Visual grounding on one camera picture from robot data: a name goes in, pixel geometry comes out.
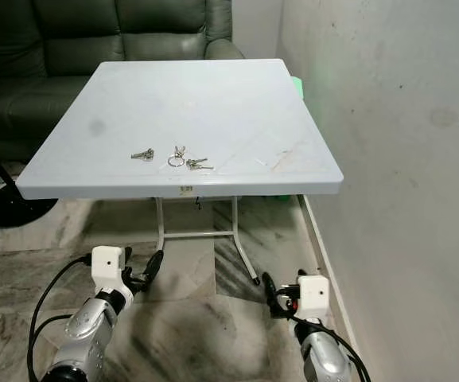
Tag black fan stand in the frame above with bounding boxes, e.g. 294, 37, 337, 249
0, 139, 58, 228

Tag white folding table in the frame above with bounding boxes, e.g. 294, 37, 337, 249
16, 58, 344, 286

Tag dark green leather sofa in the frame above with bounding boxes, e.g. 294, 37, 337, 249
0, 0, 246, 165

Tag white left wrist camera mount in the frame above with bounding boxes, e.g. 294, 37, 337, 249
91, 245, 134, 307

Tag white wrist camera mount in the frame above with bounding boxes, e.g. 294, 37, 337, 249
297, 275, 332, 321
91, 245, 134, 307

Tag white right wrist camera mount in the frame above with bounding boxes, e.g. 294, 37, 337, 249
297, 275, 332, 321

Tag white wall skirting strip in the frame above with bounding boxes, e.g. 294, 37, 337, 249
297, 193, 364, 359

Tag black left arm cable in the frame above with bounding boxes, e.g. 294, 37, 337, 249
26, 255, 93, 382

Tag keys on large ring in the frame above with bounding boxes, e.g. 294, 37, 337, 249
167, 146, 186, 168

